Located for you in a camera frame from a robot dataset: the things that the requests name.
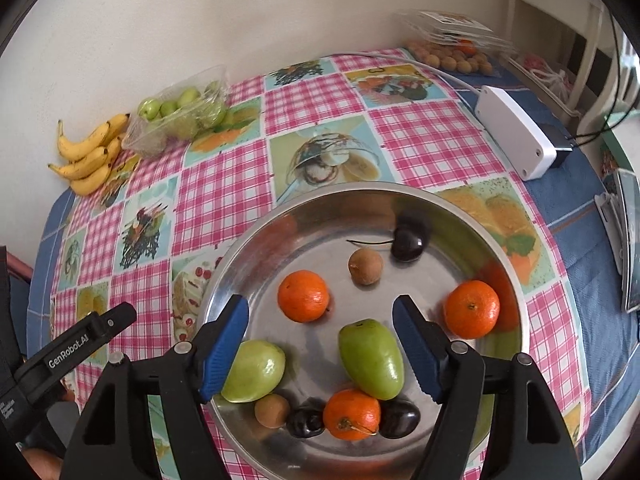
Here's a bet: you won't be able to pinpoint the large steel bowl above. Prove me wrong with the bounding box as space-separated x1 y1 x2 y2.
195 181 531 480

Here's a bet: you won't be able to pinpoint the blue under tablecloth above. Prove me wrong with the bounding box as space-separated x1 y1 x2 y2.
26 56 639 460

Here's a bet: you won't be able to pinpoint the mandarin orange near front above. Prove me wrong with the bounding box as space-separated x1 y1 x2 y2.
322 388 381 442

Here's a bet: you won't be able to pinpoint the clear tray green jujubes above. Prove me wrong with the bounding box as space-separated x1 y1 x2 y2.
122 65 229 158

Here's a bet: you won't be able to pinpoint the white power adapter box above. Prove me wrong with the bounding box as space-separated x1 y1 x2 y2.
474 86 556 181

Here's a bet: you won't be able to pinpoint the pink checkered fruit tablecloth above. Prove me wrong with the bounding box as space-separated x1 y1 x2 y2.
48 48 594 480

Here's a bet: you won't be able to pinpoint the black plug adapter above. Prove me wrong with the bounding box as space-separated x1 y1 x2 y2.
540 124 574 168

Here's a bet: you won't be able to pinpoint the plastic basket with bag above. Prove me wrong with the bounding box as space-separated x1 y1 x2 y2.
506 54 578 120

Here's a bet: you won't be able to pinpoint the bunch of yellow bananas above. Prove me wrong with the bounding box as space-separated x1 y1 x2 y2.
48 113 130 197

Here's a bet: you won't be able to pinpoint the white wooden chair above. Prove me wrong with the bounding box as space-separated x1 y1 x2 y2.
506 0 639 140

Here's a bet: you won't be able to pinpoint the grey plastic clip object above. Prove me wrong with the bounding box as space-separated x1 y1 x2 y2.
594 169 640 313

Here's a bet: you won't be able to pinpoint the small mandarin orange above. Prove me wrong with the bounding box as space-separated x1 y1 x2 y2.
277 270 330 323

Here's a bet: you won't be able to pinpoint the brown longan fruit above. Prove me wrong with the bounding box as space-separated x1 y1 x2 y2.
348 248 384 286
254 393 291 429

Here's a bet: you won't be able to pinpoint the person's left hand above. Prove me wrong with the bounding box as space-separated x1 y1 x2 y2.
19 389 76 480

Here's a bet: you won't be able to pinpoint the mandarin orange right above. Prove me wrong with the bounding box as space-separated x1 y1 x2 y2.
442 280 500 339

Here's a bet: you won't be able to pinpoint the dark cherry with stem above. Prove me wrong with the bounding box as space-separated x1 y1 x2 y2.
348 211 432 263

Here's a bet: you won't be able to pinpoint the clear box of longans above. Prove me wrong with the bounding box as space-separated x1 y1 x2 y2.
396 10 516 76

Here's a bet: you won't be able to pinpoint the green mango large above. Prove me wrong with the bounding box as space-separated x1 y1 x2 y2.
338 318 405 401

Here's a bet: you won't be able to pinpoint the black cable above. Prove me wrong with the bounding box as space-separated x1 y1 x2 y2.
564 8 640 143

